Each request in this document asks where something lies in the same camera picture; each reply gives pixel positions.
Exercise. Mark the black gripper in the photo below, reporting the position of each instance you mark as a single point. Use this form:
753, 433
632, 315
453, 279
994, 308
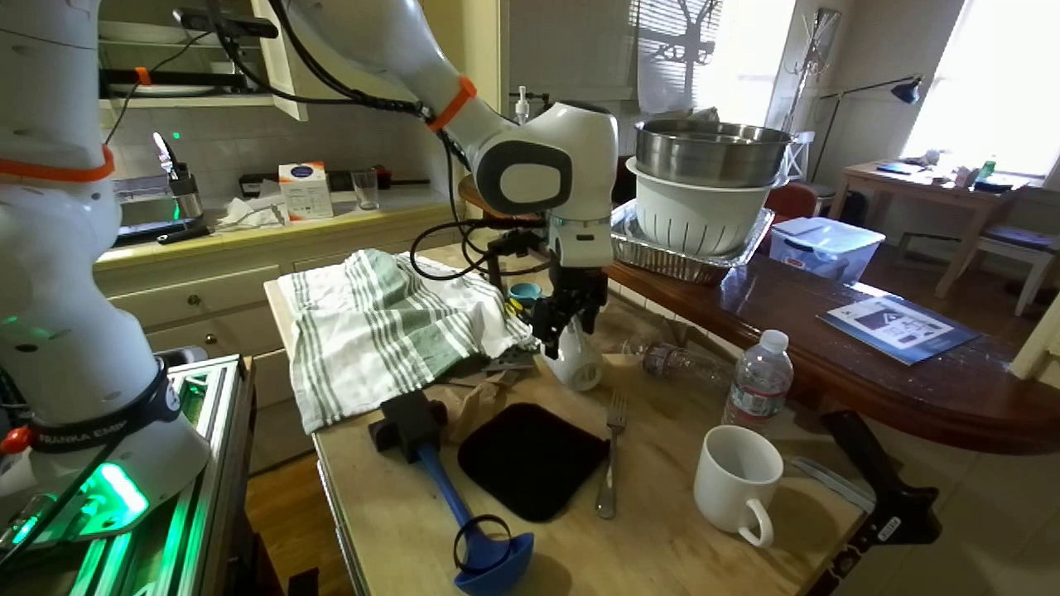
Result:
578, 287

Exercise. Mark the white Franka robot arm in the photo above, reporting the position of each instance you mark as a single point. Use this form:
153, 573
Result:
66, 308

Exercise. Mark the teal measuring cup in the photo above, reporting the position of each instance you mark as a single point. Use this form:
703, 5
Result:
525, 296

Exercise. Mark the clear glass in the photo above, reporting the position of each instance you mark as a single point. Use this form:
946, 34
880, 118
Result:
664, 358

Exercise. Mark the crumpled brown paper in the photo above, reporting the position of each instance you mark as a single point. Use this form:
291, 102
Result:
483, 390

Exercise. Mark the aluminium foil tray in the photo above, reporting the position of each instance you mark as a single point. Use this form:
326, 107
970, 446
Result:
664, 260

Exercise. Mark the black square mat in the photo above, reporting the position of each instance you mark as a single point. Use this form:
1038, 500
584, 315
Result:
530, 463

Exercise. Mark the silver fork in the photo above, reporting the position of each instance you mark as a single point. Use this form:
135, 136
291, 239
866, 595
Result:
609, 467

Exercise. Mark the white plastic colander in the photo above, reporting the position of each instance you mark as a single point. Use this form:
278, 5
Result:
696, 217

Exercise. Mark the black block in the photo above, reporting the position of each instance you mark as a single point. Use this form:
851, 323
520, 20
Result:
405, 424

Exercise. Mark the white green striped towel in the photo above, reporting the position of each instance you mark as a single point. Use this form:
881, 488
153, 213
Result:
375, 332

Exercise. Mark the clear plastic water bottle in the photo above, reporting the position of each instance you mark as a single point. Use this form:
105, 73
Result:
763, 387

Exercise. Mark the stainless steel bowl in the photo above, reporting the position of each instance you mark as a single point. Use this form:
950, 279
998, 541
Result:
707, 154

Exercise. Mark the clear hand sanitizer pump bottle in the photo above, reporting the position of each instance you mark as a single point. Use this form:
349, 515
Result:
520, 107

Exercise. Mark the clear bin with blue lid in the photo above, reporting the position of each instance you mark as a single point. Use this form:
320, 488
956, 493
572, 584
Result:
824, 246

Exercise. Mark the paper towel roll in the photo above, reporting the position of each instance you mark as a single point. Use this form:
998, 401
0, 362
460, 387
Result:
304, 188

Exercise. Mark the dark wooden bar counter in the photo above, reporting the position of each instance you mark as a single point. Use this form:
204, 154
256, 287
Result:
863, 387

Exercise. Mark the blue printed booklet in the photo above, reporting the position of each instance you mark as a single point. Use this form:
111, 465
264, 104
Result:
894, 328

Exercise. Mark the black desk lamp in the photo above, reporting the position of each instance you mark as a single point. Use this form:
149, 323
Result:
872, 95

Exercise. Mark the wooden desk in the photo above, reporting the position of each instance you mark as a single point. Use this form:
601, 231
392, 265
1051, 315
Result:
929, 188

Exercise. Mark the cream drawer cabinet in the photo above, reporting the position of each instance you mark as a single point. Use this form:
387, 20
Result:
185, 299

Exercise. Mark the wooden chair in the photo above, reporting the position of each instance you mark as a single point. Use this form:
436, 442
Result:
1021, 251

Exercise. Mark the black angled bracket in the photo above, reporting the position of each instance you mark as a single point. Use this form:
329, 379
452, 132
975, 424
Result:
881, 474

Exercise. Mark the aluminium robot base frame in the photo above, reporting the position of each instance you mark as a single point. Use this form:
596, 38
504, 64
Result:
166, 532

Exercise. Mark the black mount rod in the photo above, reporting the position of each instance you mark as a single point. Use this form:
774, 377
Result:
225, 20

